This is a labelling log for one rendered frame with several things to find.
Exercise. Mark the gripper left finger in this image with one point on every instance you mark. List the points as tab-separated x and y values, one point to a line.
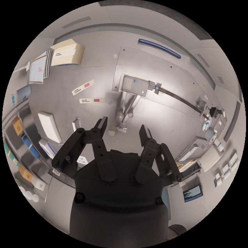
96	143

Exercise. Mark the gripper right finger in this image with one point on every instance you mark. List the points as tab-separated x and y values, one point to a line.
150	147

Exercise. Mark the black tray with booklet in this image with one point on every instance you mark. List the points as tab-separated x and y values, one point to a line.
189	167

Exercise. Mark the grey mesh tray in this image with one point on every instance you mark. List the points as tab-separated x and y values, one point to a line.
195	147

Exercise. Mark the white oblong tray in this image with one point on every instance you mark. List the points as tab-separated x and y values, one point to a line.
49	126

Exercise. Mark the blue and white round dish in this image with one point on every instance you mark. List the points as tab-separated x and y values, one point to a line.
206	124

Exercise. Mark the grey laparoscopic grasper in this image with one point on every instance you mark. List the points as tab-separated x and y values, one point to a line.
133	85

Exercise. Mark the grey test cradle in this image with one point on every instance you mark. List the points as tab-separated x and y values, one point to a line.
201	102

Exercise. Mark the black hold-down clamp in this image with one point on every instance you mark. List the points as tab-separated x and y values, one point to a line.
214	112

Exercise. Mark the small cream block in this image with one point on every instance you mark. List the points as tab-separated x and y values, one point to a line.
112	131

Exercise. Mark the white swab pouch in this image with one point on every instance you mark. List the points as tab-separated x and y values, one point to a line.
82	160

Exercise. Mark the small white upright box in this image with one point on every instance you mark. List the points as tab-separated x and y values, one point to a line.
74	124

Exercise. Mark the cream label strip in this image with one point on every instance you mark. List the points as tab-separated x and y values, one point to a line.
83	87
91	100

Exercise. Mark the white and blue box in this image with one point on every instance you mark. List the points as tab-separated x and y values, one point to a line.
46	147

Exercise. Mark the white desktop machine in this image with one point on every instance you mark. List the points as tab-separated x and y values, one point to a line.
210	158

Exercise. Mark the blue and white canister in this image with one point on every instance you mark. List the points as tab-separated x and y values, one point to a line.
210	134

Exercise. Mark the dark monitor screen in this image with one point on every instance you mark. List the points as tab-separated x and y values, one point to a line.
192	193

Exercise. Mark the blue packet stack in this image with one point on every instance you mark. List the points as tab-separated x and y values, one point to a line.
29	145

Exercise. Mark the white bottle with green band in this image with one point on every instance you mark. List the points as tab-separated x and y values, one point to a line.
219	145

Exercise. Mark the white cardboard box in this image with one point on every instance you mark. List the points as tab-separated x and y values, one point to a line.
38	184

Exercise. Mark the orange cardboard box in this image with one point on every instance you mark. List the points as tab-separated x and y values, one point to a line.
17	126
25	173

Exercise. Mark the steel shelf unit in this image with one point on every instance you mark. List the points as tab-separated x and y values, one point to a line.
11	139

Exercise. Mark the green box row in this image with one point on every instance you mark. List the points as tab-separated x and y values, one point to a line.
9	155

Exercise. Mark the blue sterile pouch stack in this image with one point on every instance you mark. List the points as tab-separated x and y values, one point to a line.
37	70

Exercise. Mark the cream cardboard box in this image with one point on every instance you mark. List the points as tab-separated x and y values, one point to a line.
67	53

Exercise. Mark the blue curved bar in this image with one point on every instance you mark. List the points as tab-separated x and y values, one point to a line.
160	47

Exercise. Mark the white wall box group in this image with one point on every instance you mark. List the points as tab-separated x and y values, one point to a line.
226	169

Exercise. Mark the grey base plate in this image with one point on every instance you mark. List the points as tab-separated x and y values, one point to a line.
147	64

